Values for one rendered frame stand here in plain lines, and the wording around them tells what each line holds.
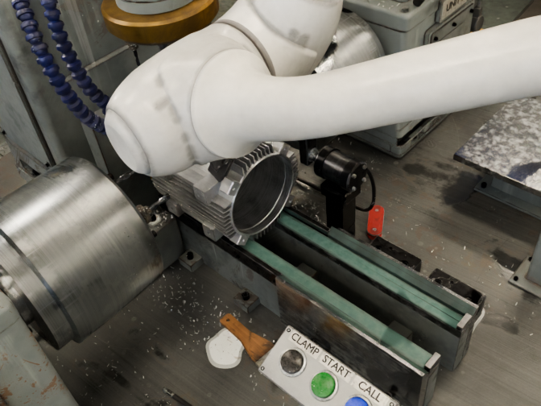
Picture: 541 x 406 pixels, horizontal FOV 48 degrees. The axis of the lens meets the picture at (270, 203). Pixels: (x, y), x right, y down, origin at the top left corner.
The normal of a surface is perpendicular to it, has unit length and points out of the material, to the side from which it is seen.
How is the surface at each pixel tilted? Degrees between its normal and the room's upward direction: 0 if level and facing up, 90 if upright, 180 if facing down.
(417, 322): 90
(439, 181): 0
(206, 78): 44
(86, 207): 28
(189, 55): 8
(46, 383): 90
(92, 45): 90
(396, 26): 90
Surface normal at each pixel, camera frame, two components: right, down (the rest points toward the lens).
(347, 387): -0.36, -0.42
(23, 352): 0.73, 0.42
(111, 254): 0.63, 0.09
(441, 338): -0.68, 0.55
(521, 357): -0.09, -0.72
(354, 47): 0.47, -0.18
